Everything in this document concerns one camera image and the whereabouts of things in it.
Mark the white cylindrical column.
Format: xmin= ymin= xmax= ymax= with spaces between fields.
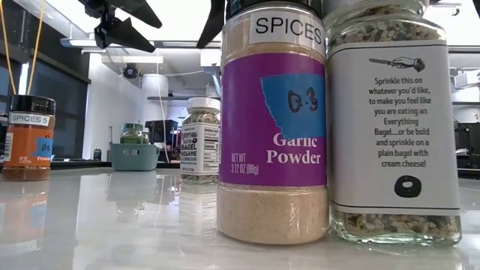
xmin=141 ymin=73 xmax=170 ymax=125

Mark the black aluminium table frame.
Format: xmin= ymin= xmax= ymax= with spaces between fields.
xmin=50 ymin=160 xmax=480 ymax=179

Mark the purple-label garlic powder jar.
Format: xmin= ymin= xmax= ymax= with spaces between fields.
xmin=216 ymin=0 xmax=330 ymax=245

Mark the black box on shelf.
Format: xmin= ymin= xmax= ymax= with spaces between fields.
xmin=145 ymin=119 xmax=179 ymax=146

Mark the long ceiling light fixture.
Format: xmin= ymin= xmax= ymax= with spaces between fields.
xmin=59 ymin=37 xmax=222 ymax=50

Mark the round black ceiling device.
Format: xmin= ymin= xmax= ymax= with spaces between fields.
xmin=122 ymin=63 xmax=140 ymax=80

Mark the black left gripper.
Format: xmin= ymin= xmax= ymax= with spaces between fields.
xmin=76 ymin=0 xmax=164 ymax=53

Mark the white-lid bagel seasoning jar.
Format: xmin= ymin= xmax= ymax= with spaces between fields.
xmin=322 ymin=0 xmax=463 ymax=247
xmin=179 ymin=97 xmax=222 ymax=185

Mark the blue-grey plastic bin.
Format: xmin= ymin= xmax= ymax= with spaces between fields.
xmin=109 ymin=143 xmax=161 ymax=173

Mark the yellow cable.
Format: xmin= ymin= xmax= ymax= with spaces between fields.
xmin=0 ymin=0 xmax=47 ymax=97

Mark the orange black-lid jar labelled five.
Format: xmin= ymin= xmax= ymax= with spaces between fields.
xmin=1 ymin=94 xmax=57 ymax=182

